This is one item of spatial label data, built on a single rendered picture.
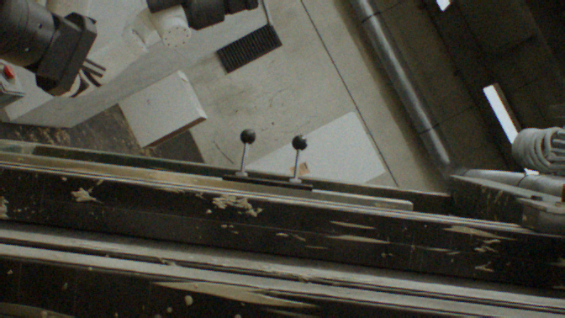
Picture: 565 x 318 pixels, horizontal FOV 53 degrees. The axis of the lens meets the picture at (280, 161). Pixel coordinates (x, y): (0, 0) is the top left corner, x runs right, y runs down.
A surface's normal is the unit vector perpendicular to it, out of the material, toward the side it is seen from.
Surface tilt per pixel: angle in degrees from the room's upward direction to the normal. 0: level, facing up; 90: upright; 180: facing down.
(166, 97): 90
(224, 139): 90
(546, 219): 90
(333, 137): 90
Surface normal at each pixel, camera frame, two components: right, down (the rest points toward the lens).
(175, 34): 0.44, 0.73
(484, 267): -0.03, 0.05
